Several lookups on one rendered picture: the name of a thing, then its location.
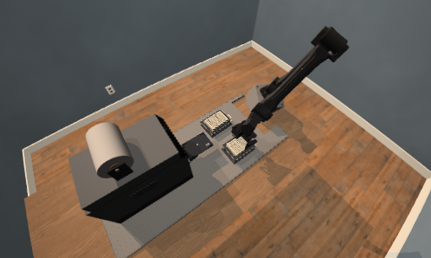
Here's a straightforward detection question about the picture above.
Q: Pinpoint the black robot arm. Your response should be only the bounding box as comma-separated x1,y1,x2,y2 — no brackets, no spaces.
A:
231,26,349,139

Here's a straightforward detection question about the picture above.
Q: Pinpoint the grey cylinder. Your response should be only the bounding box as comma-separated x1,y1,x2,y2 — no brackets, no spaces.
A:
86,122,134,178

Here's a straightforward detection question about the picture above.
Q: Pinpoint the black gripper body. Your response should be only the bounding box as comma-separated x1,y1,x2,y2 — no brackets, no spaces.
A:
241,132,257,145

